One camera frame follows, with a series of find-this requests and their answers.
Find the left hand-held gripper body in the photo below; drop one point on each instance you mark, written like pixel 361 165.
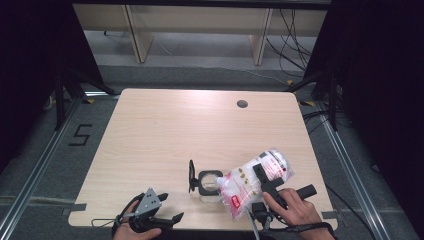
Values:
pixel 148 203

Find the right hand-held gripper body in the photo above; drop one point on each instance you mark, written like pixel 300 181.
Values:
pixel 261 210

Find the red and white refill pouch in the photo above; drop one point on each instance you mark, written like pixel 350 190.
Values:
pixel 240 186

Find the glass jar with black lid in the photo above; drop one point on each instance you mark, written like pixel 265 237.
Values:
pixel 192 176

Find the person's right hand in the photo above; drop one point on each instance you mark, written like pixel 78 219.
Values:
pixel 295 213

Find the person's left hand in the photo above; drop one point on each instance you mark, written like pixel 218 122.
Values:
pixel 133 236

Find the dark grey tape strip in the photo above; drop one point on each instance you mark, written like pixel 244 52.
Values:
pixel 78 207
pixel 330 215

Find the yellow black hazard tape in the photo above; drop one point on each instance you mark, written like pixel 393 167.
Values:
pixel 290 81
pixel 88 101
pixel 307 103

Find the black metal stand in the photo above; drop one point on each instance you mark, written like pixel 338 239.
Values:
pixel 60 100
pixel 332 103

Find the black curtain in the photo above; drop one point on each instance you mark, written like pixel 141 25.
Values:
pixel 33 66
pixel 383 83

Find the aluminium floor rail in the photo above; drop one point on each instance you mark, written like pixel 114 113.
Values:
pixel 348 166
pixel 38 173

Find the short aluminium rail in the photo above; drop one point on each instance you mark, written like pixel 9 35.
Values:
pixel 100 94

